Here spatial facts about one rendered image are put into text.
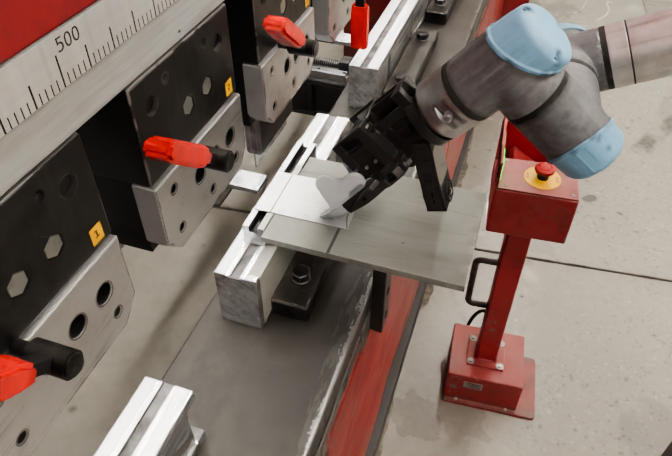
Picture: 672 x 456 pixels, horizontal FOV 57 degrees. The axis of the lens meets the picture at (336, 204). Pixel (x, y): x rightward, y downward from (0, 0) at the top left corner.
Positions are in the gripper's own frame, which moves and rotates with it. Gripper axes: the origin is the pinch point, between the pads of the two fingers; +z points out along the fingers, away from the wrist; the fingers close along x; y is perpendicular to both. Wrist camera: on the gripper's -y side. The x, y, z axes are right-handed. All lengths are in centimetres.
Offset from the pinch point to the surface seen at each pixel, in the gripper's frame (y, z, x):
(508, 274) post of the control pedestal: -55, 23, -46
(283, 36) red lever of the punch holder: 20.2, -21.1, 11.6
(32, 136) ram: 27, -23, 38
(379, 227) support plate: -5.3, -3.6, 2.4
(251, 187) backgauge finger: 9.4, 8.3, 0.9
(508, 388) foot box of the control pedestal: -84, 46, -41
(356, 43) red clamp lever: 12.1, -10.3, -14.6
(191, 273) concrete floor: -11, 123, -58
